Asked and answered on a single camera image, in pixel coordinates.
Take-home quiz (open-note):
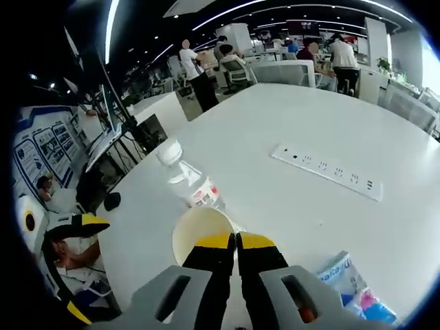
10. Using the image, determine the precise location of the black round object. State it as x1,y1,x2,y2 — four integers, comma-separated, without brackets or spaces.
104,192,122,212

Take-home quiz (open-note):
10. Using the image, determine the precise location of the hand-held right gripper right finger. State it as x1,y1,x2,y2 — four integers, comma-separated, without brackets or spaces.
236,231,366,330

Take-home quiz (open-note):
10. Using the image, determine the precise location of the white mesh office chair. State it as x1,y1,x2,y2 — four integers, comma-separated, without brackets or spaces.
219,56,258,96

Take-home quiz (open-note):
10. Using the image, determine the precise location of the ceiling air vent panel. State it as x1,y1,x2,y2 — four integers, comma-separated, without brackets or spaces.
163,0,224,19

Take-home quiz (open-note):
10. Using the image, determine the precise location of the green potted plant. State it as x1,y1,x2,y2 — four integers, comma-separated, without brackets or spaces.
376,56,393,74

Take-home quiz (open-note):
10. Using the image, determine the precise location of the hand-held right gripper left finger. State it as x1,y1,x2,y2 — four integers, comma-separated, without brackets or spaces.
120,232,238,330

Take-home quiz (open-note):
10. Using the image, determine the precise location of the clear plastic water bottle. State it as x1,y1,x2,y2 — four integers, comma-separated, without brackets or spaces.
155,139,247,234

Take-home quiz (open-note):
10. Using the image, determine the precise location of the silver blue plastic bag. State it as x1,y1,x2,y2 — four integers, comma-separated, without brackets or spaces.
314,250,371,300

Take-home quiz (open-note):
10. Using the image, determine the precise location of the blue tissue pack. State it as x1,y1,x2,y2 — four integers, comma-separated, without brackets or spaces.
338,287,398,327

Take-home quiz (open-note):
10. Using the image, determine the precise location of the grey mesh office chair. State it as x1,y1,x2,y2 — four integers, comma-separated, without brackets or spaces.
377,84,440,135

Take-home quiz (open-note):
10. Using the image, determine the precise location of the white table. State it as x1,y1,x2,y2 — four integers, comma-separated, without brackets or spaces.
92,82,440,330

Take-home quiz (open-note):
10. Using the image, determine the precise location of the white paper cup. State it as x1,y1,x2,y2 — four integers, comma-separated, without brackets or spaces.
170,206,241,267

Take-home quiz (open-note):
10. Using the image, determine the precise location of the blue white wall poster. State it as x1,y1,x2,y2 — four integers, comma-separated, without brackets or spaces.
13,106,80,207

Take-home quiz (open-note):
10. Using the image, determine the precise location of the white built-in power strip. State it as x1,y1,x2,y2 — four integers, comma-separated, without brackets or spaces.
270,143,383,203

